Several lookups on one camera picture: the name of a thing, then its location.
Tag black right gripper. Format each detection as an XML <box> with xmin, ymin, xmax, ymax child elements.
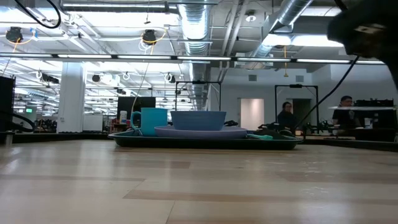
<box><xmin>326</xmin><ymin>0</ymin><xmax>398</xmax><ymax>91</ymax></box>

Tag spoon with teal handle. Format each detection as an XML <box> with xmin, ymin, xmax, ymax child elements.
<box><xmin>247</xmin><ymin>133</ymin><xmax>274</xmax><ymax>141</ymax></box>

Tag blue bowl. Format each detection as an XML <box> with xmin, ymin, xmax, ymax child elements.
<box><xmin>170</xmin><ymin>110</ymin><xmax>228</xmax><ymax>132</ymax></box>

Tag lilac round plate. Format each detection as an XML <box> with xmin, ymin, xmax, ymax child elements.
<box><xmin>154</xmin><ymin>124</ymin><xmax>248</xmax><ymax>139</ymax></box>

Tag teal mug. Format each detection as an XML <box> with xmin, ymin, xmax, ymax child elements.
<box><xmin>129</xmin><ymin>107</ymin><xmax>169</xmax><ymax>137</ymax></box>

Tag dark green plastic tray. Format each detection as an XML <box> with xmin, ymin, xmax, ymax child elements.
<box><xmin>108</xmin><ymin>129</ymin><xmax>303</xmax><ymax>151</ymax></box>

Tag black equipment cabinet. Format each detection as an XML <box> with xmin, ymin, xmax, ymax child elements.
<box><xmin>354</xmin><ymin>98</ymin><xmax>398</xmax><ymax>142</ymax></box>

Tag person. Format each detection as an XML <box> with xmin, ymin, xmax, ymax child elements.
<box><xmin>331</xmin><ymin>95</ymin><xmax>363</xmax><ymax>130</ymax></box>
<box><xmin>276</xmin><ymin>101</ymin><xmax>298</xmax><ymax>131</ymax></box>

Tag white door panel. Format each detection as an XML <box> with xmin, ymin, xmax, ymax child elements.
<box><xmin>239</xmin><ymin>98</ymin><xmax>266</xmax><ymax>131</ymax></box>

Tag black monitor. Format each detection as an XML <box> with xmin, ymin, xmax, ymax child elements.
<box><xmin>117</xmin><ymin>96</ymin><xmax>157</xmax><ymax>121</ymax></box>

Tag long ceiling light strip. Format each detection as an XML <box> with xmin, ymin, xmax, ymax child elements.
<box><xmin>0</xmin><ymin>53</ymin><xmax>386</xmax><ymax>65</ymax></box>

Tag white pillar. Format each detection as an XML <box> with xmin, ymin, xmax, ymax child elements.
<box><xmin>57</xmin><ymin>62</ymin><xmax>86</xmax><ymax>134</ymax></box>

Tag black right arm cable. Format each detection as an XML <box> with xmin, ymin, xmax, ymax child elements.
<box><xmin>294</xmin><ymin>55</ymin><xmax>360</xmax><ymax>130</ymax></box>

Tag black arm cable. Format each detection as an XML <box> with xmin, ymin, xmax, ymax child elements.
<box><xmin>294</xmin><ymin>55</ymin><xmax>360</xmax><ymax>130</ymax></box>
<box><xmin>13</xmin><ymin>0</ymin><xmax>62</xmax><ymax>30</ymax></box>

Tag black gantry frame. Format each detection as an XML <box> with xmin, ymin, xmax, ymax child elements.
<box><xmin>274</xmin><ymin>83</ymin><xmax>320</xmax><ymax>133</ymax></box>
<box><xmin>175</xmin><ymin>80</ymin><xmax>222</xmax><ymax>113</ymax></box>

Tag slanted silver ventilation duct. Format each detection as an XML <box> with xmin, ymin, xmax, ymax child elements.
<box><xmin>248</xmin><ymin>0</ymin><xmax>314</xmax><ymax>60</ymax></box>

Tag black ceiling camera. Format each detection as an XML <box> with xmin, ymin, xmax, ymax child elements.
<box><xmin>5</xmin><ymin>26</ymin><xmax>24</xmax><ymax>43</ymax></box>
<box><xmin>142</xmin><ymin>29</ymin><xmax>158</xmax><ymax>46</ymax></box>

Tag black aluminium table frame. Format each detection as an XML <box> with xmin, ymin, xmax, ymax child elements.
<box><xmin>0</xmin><ymin>132</ymin><xmax>398</xmax><ymax>153</ymax></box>

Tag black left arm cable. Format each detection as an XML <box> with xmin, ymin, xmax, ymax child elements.
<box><xmin>13</xmin><ymin>0</ymin><xmax>62</xmax><ymax>30</ymax></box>

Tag black curved cable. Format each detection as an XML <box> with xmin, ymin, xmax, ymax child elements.
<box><xmin>11</xmin><ymin>111</ymin><xmax>36</xmax><ymax>133</ymax></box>

